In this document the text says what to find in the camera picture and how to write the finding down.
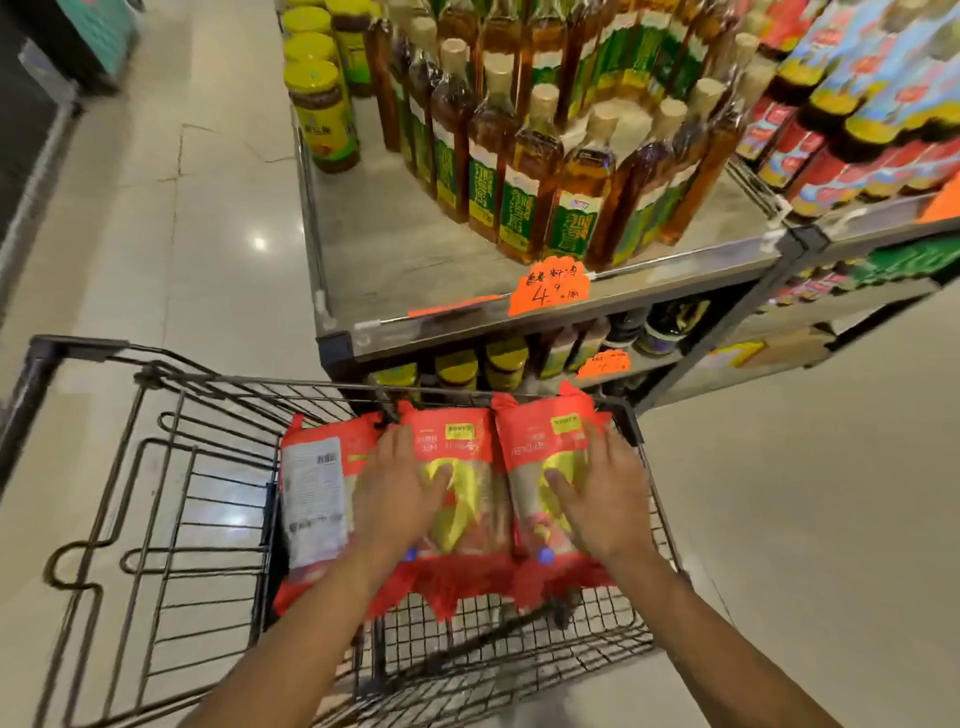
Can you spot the person's right hand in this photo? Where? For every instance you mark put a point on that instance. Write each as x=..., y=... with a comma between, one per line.
x=611, y=506

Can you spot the person's left hand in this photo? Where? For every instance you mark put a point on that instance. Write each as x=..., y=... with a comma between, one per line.
x=390, y=502

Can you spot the person's left thumb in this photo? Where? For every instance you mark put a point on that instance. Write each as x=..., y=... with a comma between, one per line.
x=437, y=491

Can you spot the person's right thumb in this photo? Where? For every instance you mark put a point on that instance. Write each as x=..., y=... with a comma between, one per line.
x=566, y=491

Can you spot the red and yellow food packet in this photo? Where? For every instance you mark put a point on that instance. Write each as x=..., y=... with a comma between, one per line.
x=472, y=480
x=536, y=450

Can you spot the person's left forearm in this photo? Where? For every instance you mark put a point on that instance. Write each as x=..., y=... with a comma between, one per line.
x=300, y=645

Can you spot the person's right forearm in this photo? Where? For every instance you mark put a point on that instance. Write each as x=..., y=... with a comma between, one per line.
x=705, y=645

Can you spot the red packet with white label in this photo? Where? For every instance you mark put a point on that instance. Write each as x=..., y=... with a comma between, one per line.
x=315, y=502

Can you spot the yellow lid dark jar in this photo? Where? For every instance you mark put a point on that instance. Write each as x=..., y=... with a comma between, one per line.
x=506, y=361
x=394, y=375
x=457, y=369

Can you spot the small orange price tag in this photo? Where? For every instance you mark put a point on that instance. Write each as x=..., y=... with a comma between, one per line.
x=604, y=364

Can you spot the green label bottles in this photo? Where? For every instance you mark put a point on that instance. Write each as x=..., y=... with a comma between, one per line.
x=570, y=346

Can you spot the orange label strip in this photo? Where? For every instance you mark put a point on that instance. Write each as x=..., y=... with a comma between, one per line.
x=454, y=306

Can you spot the large orange price tag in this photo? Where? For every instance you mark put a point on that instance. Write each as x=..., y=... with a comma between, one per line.
x=549, y=286

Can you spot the grey metal shelf unit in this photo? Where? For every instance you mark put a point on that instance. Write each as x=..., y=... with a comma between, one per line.
x=390, y=247

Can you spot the brown cardboard box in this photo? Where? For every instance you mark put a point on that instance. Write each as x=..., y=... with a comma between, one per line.
x=784, y=346

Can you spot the group of amber oil bottles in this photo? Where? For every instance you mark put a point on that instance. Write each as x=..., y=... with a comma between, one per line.
x=525, y=150

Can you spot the yellow lid sauce jar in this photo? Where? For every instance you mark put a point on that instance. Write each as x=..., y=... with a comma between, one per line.
x=309, y=46
x=324, y=120
x=304, y=19
x=351, y=45

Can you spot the row of green packets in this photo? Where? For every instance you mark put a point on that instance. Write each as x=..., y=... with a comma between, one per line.
x=904, y=261

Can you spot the row of red label bottles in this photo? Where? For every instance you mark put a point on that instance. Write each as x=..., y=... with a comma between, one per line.
x=847, y=105

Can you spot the dark cabinet with teal panel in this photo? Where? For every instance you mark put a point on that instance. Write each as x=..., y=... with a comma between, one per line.
x=45, y=67

